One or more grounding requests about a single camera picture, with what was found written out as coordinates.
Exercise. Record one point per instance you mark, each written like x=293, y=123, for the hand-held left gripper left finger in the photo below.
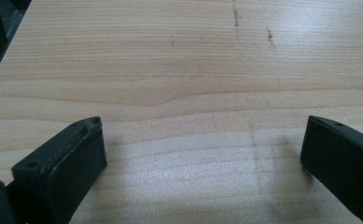
x=61, y=174

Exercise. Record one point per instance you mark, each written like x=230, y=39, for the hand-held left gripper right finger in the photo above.
x=344, y=161

